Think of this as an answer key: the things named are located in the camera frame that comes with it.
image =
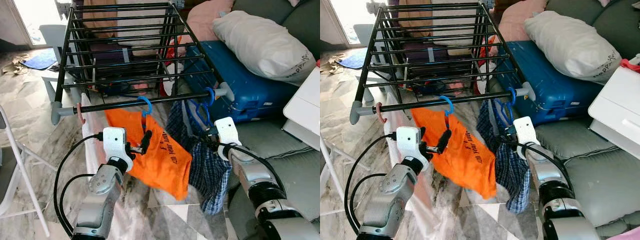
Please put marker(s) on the orange t-shirt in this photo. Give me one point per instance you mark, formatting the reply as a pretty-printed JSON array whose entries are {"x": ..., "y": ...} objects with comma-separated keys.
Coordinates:
[
  {"x": 160, "y": 160},
  {"x": 465, "y": 160}
]

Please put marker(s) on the blue plaid garment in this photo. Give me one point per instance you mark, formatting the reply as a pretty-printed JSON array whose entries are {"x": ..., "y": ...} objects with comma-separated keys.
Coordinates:
[
  {"x": 512, "y": 175},
  {"x": 210, "y": 175}
]

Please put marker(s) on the blue plastic hanger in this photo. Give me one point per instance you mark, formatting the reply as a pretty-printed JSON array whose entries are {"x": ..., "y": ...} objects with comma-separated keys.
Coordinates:
[
  {"x": 450, "y": 105},
  {"x": 148, "y": 105},
  {"x": 212, "y": 95},
  {"x": 513, "y": 94}
]

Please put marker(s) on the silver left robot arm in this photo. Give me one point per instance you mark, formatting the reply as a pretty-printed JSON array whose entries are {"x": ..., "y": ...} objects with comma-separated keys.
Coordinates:
[
  {"x": 387, "y": 205},
  {"x": 100, "y": 200}
]

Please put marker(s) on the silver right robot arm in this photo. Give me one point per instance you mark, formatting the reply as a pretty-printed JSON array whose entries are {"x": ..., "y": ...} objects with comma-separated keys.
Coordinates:
[
  {"x": 555, "y": 195},
  {"x": 260, "y": 185}
]

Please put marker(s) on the pink plastic hanger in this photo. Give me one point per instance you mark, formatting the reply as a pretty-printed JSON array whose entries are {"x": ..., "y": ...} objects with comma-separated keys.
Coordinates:
[
  {"x": 378, "y": 115},
  {"x": 78, "y": 116}
]

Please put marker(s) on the black metal drying rack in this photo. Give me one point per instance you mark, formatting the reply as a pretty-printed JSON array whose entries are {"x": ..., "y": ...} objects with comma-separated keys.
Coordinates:
[
  {"x": 415, "y": 105},
  {"x": 115, "y": 104}
]

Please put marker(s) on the blue hard suitcase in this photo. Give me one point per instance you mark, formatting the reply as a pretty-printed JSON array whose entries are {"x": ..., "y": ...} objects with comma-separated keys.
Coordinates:
[
  {"x": 240, "y": 85},
  {"x": 550, "y": 85}
]

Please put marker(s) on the red white plastic bottle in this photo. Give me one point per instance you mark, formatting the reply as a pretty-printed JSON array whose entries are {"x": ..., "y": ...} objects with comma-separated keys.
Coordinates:
[
  {"x": 485, "y": 70},
  {"x": 172, "y": 70}
]

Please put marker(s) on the grey sofa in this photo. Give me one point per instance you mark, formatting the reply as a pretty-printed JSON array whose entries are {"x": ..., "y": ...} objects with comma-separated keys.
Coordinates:
[
  {"x": 595, "y": 170},
  {"x": 280, "y": 165}
]

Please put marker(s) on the white drawer cabinet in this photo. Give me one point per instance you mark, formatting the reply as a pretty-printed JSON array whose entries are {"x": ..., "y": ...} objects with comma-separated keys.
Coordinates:
[
  {"x": 307, "y": 105},
  {"x": 617, "y": 110}
]

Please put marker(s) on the grey pillow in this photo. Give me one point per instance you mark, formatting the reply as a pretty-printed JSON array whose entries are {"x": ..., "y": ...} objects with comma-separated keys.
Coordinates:
[
  {"x": 265, "y": 45},
  {"x": 575, "y": 45}
]

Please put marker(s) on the pink cushion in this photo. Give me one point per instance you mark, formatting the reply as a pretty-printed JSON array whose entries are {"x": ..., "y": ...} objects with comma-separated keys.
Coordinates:
[
  {"x": 517, "y": 20},
  {"x": 205, "y": 20}
]

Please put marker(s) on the blue floor mat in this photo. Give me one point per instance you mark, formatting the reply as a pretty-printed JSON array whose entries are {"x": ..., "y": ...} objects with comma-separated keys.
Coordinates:
[
  {"x": 352, "y": 60},
  {"x": 40, "y": 60}
]

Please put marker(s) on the beige cloth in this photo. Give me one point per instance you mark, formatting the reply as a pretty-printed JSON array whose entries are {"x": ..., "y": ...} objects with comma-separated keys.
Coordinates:
[
  {"x": 332, "y": 65},
  {"x": 15, "y": 65}
]

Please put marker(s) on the pale plastic child chair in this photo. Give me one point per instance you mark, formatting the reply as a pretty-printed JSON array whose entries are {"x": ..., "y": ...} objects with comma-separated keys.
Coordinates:
[
  {"x": 52, "y": 35},
  {"x": 362, "y": 32}
]

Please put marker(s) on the red cloth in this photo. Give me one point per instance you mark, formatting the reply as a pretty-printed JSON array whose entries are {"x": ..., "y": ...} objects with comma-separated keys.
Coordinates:
[{"x": 631, "y": 65}]

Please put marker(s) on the pink floor mat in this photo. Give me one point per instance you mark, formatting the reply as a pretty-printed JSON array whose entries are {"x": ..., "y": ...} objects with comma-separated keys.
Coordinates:
[{"x": 630, "y": 234}]

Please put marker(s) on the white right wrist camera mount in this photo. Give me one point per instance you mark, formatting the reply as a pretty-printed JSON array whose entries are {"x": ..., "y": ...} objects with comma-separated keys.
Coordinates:
[
  {"x": 227, "y": 132},
  {"x": 526, "y": 131}
]

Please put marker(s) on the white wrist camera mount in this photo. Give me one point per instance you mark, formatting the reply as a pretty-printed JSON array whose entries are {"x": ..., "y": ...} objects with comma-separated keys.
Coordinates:
[
  {"x": 227, "y": 132},
  {"x": 407, "y": 141},
  {"x": 114, "y": 142},
  {"x": 526, "y": 131}
]

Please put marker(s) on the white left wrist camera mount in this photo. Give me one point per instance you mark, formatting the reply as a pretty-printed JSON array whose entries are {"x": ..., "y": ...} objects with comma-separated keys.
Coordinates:
[
  {"x": 407, "y": 141},
  {"x": 114, "y": 142}
]

